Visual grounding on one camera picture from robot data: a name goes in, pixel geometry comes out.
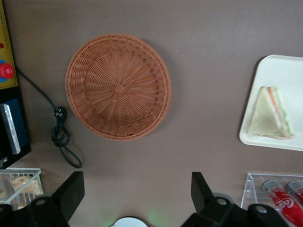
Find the white wire rack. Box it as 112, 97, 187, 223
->
0, 167, 45, 211

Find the red emergency stop button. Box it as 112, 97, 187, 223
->
0, 60, 15, 80

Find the black power cable with plug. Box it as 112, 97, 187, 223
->
15, 67, 83, 169

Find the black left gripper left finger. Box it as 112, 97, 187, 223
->
0, 171, 85, 227

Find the black yellow control box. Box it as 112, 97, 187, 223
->
0, 0, 32, 170

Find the cream plastic tray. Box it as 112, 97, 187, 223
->
239, 54, 303, 152

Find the triangle sandwich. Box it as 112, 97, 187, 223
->
247, 86, 295, 139

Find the round brown wicker basket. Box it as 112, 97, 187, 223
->
65, 33, 172, 142

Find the clear bag of crackers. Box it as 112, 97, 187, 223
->
10, 174, 41, 197

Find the red cola bottle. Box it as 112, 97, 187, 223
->
285, 180, 303, 207
262, 179, 302, 226

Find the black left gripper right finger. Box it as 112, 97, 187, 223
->
180, 171, 287, 227

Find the clear acrylic bottle rack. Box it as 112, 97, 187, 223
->
240, 172, 303, 227

